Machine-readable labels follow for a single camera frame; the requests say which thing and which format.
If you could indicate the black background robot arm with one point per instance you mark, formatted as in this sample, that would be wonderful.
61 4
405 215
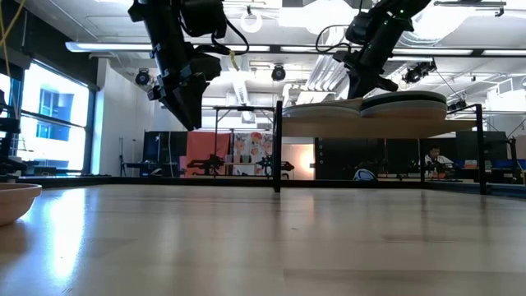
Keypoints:
275 165
205 163

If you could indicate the orange-red panel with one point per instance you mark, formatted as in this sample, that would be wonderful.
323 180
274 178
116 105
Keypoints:
205 144

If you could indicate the mint green plate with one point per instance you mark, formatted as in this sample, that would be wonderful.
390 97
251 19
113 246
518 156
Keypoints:
407 104

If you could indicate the long ceiling light bar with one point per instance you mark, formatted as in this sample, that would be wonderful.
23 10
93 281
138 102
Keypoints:
102 47

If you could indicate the teal plate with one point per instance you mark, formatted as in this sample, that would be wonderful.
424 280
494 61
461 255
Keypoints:
320 108

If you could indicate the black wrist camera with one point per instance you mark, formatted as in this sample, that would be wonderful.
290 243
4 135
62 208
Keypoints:
203 18
358 29

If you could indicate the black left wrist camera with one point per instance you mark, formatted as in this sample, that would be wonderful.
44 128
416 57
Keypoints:
203 18

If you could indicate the white and blue ball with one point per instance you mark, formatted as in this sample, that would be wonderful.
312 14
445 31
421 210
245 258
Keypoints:
363 175

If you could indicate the black equipment stand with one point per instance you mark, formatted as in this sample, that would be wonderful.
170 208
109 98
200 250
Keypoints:
8 144

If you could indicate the black aluminium table frame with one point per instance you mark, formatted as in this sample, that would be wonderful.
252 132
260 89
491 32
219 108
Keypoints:
205 181

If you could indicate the black plate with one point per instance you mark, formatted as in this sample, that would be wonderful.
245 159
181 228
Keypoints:
404 96

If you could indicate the pink plate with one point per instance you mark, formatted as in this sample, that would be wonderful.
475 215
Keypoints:
409 114

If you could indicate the black ceiling spotlight cluster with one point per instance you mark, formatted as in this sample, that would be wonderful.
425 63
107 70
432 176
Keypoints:
419 72

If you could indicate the person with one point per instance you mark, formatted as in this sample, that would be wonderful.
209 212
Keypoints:
435 158

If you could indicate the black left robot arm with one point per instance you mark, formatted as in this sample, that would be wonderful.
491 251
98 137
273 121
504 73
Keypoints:
156 24

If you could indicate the wooden shelf with black frame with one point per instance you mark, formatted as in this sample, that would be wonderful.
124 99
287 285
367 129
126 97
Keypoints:
370 128

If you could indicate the black cabinet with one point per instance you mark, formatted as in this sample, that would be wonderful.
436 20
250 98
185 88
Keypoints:
349 154

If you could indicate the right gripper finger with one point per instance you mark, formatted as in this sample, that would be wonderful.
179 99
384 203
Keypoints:
356 87
368 86

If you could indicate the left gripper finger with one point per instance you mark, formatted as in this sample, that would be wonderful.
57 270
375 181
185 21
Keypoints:
199 92
183 107

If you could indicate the large window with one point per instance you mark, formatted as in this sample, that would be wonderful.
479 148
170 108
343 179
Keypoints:
53 123

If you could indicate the dark display board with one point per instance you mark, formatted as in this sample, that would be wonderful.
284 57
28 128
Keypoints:
164 148

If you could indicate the pink bowl at left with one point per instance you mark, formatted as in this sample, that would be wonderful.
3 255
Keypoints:
16 201

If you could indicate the colourful poster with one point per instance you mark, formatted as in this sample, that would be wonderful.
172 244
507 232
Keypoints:
252 146

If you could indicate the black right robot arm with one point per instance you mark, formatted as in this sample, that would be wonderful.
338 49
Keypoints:
394 24

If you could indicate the black-framed high table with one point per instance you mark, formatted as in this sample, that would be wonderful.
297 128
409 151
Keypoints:
244 108

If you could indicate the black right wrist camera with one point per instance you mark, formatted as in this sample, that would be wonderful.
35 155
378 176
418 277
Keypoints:
358 29

